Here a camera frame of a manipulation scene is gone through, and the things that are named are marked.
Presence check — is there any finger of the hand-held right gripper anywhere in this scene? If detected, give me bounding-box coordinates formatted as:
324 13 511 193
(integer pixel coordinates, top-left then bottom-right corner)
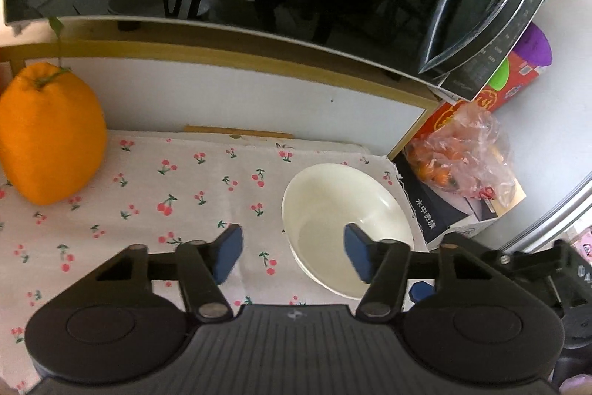
481 250 562 303
409 281 436 304

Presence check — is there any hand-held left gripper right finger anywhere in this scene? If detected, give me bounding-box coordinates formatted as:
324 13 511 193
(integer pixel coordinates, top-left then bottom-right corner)
344 224 498 322

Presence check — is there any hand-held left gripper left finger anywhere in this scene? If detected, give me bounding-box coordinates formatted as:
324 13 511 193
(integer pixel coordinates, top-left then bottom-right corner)
96 224 244 322

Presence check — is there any cream ceramic bowl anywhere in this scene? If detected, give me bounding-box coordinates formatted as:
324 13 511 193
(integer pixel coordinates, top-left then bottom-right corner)
282 164 416 301

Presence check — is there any cherry print tablecloth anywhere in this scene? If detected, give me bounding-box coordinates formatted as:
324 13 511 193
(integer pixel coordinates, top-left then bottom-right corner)
0 129 428 395

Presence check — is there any black and white cardboard box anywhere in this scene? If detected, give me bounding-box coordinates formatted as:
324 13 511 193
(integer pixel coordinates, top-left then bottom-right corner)
393 145 528 250

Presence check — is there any purple quilted clothing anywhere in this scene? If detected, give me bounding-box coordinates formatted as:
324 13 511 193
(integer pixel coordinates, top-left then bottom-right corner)
557 372 592 395

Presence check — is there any silver refrigerator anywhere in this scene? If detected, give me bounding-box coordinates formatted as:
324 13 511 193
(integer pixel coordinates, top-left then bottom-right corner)
472 0 592 257

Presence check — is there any plastic bag of oranges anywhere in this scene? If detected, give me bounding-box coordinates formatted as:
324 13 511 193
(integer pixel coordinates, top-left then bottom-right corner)
407 101 518 199

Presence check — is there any red cardboard box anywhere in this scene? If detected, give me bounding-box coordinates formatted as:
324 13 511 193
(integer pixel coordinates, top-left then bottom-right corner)
407 50 553 155

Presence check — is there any green plastic item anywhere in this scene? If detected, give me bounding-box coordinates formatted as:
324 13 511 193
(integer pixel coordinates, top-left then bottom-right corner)
485 57 512 91

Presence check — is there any large orange with stem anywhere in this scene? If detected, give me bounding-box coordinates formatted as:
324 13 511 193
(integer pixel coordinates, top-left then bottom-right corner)
0 16 108 206

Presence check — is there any purple plastic item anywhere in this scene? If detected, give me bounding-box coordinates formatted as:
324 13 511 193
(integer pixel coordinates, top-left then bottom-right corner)
513 22 554 67

